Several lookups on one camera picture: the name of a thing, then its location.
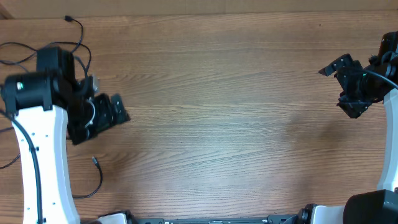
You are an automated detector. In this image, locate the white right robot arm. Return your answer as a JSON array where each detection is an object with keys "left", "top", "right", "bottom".
[{"left": 278, "top": 32, "right": 397, "bottom": 224}]

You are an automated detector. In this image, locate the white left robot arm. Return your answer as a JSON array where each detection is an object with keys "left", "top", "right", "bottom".
[{"left": 1, "top": 47, "right": 129, "bottom": 223}]

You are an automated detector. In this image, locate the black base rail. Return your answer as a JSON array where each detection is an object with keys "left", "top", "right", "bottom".
[{"left": 133, "top": 215, "right": 297, "bottom": 224}]

